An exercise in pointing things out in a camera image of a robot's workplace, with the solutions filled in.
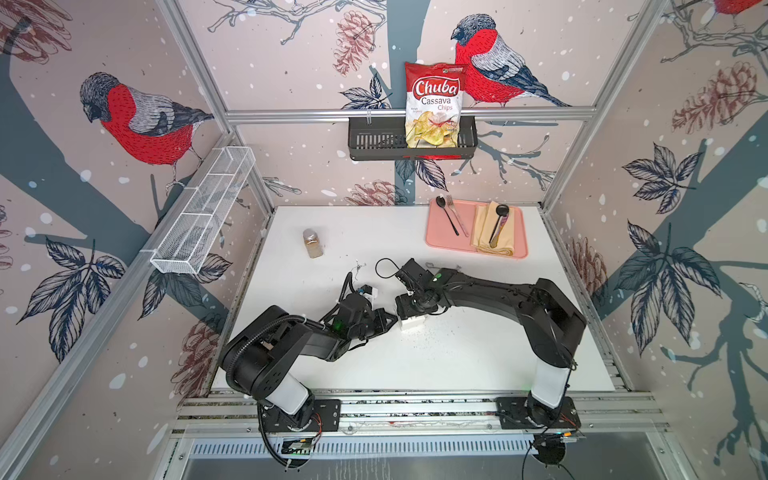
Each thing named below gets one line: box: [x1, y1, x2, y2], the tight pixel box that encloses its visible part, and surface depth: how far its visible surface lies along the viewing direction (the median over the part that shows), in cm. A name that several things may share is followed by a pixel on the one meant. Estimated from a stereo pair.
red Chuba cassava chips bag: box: [405, 62, 467, 149], surface depth 87 cm
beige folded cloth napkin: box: [474, 201, 515, 256], surface depth 113 cm
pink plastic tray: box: [426, 198, 528, 259], surface depth 117 cm
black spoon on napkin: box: [488, 204, 510, 249], surface depth 117 cm
